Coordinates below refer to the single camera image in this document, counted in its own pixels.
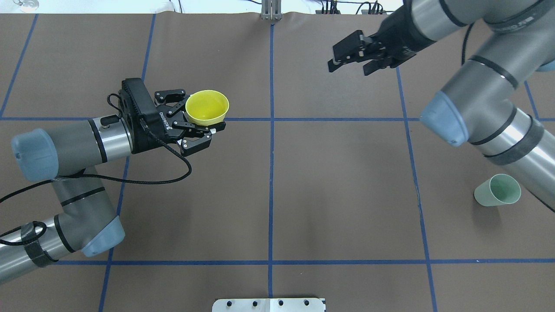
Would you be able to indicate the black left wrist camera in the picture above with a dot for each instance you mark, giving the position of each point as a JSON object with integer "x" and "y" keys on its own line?
{"x": 138, "y": 106}

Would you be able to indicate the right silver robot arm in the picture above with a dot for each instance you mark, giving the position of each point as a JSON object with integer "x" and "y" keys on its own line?
{"x": 474, "y": 106}

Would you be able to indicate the green plastic cup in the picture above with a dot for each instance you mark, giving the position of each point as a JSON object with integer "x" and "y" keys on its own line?
{"x": 500, "y": 189}

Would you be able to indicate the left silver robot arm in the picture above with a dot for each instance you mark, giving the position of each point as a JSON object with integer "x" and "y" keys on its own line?
{"x": 66, "y": 158}

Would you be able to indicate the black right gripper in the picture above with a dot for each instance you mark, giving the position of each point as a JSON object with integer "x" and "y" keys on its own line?
{"x": 399, "y": 38}

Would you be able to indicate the yellow plastic cup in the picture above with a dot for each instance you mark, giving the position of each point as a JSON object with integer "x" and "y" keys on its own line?
{"x": 207, "y": 107}

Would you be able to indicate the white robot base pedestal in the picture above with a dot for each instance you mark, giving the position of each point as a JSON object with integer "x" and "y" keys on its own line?
{"x": 270, "y": 305}

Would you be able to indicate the aluminium frame post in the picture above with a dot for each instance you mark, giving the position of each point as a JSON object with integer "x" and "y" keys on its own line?
{"x": 271, "y": 10}

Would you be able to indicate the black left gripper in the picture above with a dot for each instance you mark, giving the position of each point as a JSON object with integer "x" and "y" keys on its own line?
{"x": 152, "y": 131}

